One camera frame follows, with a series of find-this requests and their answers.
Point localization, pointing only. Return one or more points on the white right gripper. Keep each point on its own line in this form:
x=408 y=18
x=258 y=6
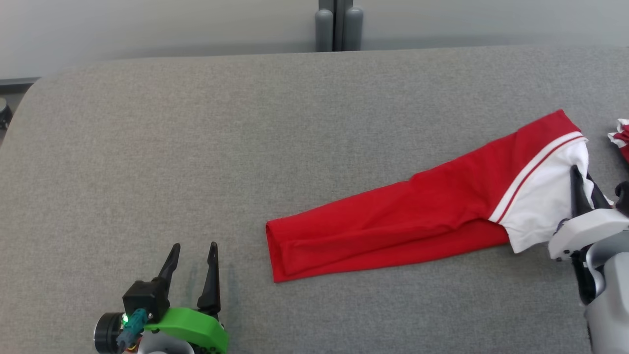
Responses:
x=585 y=231

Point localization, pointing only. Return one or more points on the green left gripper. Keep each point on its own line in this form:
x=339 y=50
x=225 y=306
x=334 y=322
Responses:
x=196 y=327

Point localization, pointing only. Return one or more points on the red Bulls 23 shorts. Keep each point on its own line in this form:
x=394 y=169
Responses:
x=623 y=140

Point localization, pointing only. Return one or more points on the red and white jersey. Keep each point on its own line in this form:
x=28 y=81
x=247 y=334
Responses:
x=393 y=221

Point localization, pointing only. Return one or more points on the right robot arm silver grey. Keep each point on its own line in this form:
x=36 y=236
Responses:
x=609 y=305

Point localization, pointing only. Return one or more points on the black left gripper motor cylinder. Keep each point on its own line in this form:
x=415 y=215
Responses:
x=107 y=333

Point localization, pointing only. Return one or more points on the dark round floor object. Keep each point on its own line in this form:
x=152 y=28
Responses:
x=4 y=115

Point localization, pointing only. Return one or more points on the dark grey vertical pillar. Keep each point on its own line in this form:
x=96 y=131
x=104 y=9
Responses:
x=338 y=24

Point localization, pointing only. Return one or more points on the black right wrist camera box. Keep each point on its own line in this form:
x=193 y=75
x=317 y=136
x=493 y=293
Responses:
x=623 y=196

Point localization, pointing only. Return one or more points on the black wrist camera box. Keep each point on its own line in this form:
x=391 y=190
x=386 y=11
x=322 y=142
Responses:
x=145 y=295
x=623 y=196

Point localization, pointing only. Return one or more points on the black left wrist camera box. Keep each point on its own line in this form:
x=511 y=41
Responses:
x=145 y=295

